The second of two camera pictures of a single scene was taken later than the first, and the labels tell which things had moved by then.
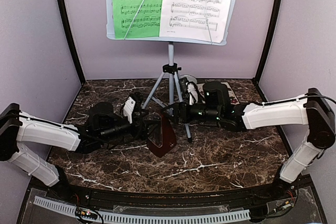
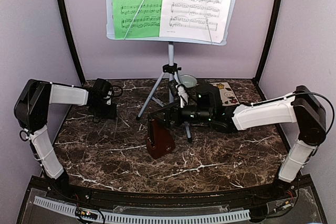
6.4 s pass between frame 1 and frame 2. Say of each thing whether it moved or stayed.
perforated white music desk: stayed
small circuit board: stayed
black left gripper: moved
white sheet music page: stayed
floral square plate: stayed
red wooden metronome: moved
